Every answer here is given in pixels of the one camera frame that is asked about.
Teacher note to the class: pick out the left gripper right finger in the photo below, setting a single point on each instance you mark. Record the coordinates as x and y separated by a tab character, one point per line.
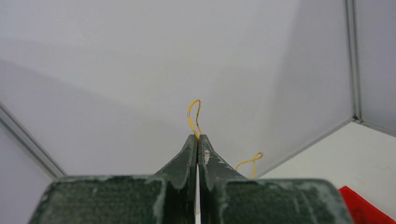
227	197

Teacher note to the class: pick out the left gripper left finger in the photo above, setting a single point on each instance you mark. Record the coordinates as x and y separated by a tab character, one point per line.
165	197

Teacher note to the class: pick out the red plastic bin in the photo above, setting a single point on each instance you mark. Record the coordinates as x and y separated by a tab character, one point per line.
361	210

